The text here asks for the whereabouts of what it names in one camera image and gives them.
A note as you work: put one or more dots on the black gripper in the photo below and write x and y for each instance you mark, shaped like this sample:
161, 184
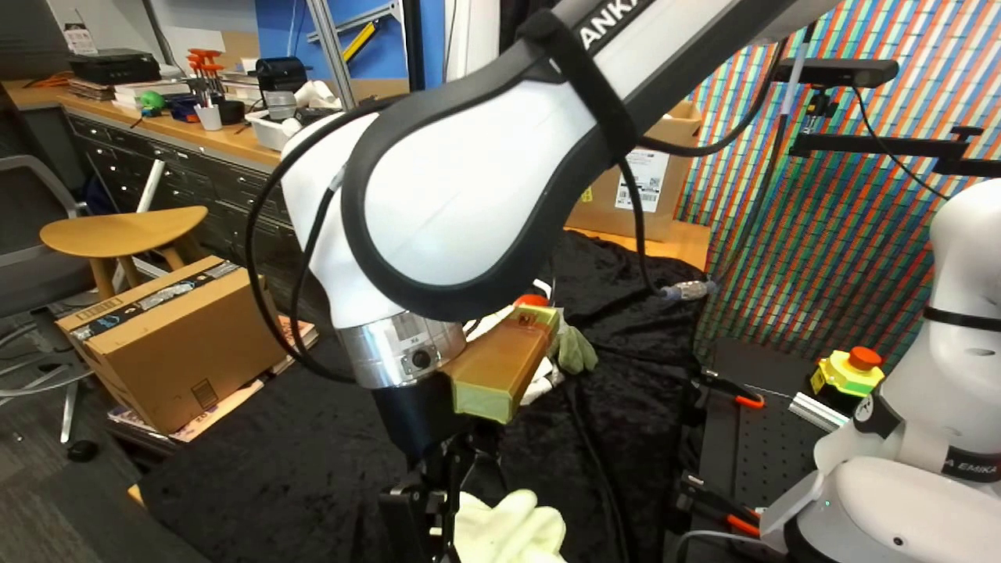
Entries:
410, 416

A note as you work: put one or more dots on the pale yellow cloth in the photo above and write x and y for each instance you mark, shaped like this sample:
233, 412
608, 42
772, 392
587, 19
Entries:
510, 534

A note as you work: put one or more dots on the olive green cloth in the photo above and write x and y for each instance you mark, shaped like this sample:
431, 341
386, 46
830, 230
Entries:
576, 348

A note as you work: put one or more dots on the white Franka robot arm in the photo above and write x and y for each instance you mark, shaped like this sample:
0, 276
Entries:
470, 189

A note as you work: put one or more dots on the black table cloth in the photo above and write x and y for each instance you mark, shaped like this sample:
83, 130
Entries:
313, 472

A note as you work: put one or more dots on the large cardboard box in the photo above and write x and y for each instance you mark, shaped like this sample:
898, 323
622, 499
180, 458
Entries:
174, 345

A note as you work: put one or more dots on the tan wooden platform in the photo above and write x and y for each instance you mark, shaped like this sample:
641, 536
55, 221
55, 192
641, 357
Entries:
667, 246

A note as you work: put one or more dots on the short aluminium bar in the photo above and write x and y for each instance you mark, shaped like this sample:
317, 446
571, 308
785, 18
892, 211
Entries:
817, 412

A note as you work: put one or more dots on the white plastic bin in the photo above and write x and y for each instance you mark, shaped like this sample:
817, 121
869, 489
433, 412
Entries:
274, 130

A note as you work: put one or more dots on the wooden stool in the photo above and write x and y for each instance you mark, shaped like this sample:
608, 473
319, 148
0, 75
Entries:
121, 234

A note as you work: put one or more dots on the wooden top workbench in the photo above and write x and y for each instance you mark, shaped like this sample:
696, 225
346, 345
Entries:
176, 178

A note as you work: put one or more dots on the black cup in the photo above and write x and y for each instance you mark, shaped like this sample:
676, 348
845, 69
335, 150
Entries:
233, 112

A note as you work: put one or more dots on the yellow red emergency stop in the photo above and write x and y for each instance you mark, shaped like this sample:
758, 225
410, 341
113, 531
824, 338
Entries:
845, 375

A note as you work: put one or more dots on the black pole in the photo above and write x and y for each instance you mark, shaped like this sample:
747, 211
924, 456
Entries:
419, 42

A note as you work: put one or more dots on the grey slanted metal pole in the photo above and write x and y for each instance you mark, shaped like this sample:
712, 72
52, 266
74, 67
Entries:
329, 42

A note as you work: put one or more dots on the small green object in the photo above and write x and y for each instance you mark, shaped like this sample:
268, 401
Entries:
152, 101

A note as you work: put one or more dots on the blue board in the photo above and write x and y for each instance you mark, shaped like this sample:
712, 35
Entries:
292, 33

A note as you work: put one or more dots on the small orange object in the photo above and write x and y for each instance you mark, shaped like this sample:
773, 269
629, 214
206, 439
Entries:
206, 65

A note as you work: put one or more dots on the multicolour striped backdrop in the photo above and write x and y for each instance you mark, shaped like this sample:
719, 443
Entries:
855, 261

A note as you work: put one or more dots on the black device box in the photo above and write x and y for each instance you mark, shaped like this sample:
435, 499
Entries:
113, 67

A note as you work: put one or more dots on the black horizontal bar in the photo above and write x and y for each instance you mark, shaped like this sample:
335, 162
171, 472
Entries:
887, 145

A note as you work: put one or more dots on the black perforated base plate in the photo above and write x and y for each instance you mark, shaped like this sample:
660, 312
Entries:
756, 458

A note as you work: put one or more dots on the aluminium frame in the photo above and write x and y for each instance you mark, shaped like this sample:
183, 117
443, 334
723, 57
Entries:
146, 189

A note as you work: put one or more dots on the black camera on stand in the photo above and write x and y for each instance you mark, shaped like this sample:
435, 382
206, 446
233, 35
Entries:
835, 69

